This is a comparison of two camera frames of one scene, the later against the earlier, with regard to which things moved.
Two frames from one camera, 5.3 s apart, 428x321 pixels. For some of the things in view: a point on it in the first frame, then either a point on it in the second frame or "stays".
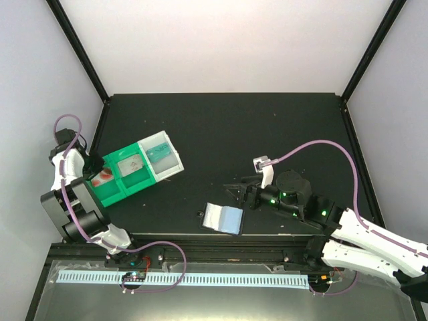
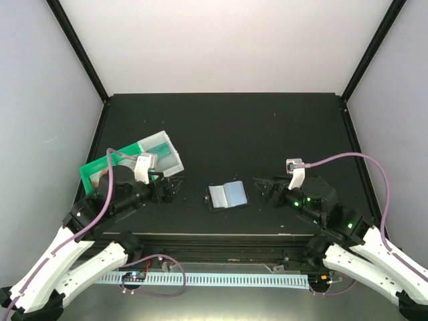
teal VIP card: (158, 152) stays
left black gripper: (99, 164) → (160, 197)
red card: (104, 176) stays
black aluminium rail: (234, 248) stays
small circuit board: (134, 276) stays
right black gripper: (244, 192) → (279, 185)
